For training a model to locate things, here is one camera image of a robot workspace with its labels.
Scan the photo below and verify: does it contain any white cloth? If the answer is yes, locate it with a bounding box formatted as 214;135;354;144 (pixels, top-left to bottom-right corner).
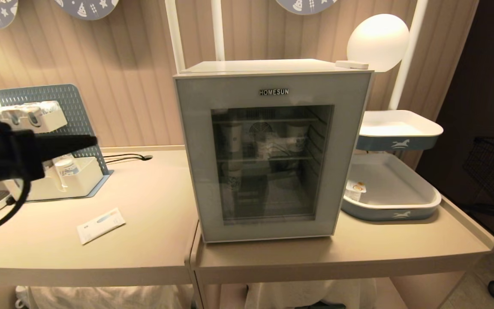
15;284;190;309

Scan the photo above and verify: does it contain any small white bottle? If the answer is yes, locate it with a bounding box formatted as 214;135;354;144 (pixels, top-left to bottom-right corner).
54;158;80;190

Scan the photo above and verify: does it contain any white pegboard shelf with cups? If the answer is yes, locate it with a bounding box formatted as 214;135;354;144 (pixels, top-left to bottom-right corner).
0;100;69;134

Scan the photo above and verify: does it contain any large white blue tray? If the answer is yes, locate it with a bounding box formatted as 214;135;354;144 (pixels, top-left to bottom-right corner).
340;152;443;222

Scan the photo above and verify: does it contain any beige table with raised rim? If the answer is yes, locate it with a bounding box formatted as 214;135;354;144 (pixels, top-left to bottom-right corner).
189;189;494;309

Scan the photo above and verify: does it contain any small white flat device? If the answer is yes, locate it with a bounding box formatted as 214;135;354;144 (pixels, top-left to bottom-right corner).
335;60;370;70

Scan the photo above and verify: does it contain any white paper packet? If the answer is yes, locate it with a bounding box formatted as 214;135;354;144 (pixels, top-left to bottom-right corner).
77;208;126;245

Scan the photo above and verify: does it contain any white shelf pole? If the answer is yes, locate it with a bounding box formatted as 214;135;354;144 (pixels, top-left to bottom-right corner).
388;0;429;111
164;0;187;74
211;0;226;61

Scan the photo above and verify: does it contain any black wire cart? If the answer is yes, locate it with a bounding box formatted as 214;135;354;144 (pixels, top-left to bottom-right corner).
461;136;494;299

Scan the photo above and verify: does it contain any black cable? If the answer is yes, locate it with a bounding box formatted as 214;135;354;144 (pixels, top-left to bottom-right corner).
0;178;32;237

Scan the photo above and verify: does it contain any glass mini fridge door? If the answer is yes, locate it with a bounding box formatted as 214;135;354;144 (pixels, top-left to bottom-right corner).
174;71;373;243

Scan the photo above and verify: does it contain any small white blue tray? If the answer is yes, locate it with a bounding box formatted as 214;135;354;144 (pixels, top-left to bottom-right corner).
355;109;444;151

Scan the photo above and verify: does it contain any grey mini fridge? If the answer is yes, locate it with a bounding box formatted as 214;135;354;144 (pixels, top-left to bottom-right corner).
173;58;375;243

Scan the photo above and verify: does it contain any white paper cup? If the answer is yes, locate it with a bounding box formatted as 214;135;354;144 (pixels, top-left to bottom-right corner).
286;122;310;154
228;122;244;156
227;171;244;196

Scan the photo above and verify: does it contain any white globe lamp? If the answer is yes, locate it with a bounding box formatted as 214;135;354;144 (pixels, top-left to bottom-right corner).
346;14;410;73

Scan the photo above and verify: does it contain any white organiser box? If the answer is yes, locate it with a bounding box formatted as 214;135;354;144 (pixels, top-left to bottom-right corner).
4;156;105;203

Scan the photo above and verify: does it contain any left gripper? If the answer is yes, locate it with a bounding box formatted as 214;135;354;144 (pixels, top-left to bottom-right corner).
0;116;98;188

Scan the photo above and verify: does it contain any blue pegboard stand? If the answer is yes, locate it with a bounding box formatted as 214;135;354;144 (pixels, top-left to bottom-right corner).
0;84;115;200

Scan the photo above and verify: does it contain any small white sealed cup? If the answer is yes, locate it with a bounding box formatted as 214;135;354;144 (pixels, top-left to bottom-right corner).
345;180;367;203

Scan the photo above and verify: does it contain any thin black power cord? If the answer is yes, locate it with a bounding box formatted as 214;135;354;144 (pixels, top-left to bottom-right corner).
102;153;154;165

